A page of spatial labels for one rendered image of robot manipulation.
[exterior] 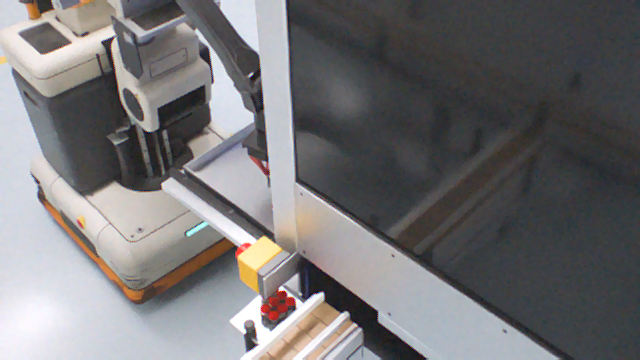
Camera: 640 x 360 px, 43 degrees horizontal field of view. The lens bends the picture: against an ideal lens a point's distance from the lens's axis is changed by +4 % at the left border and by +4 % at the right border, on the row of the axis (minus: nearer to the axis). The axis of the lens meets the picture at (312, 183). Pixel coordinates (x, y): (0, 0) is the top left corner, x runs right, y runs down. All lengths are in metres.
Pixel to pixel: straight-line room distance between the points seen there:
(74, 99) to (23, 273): 0.73
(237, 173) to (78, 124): 0.83
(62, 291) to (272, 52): 1.81
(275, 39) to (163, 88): 1.10
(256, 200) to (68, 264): 1.28
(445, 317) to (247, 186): 0.70
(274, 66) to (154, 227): 1.44
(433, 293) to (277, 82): 0.41
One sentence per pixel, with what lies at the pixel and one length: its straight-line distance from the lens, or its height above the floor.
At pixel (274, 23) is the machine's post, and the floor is 1.52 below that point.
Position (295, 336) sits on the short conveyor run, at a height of 0.93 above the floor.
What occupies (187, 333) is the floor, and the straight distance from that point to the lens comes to 2.67.
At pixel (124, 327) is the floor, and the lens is 2.73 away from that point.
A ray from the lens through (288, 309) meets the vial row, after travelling 1.56.
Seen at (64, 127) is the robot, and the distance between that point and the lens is 2.56.
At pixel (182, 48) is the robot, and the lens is 2.29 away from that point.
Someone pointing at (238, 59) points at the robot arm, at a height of 1.26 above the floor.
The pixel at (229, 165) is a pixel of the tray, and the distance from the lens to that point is 1.88.
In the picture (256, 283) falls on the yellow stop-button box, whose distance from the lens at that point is 1.50.
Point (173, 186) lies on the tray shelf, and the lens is 1.86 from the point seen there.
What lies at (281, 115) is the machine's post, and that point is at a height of 1.34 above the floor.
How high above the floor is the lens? 2.17
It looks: 45 degrees down
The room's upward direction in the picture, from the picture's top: 2 degrees counter-clockwise
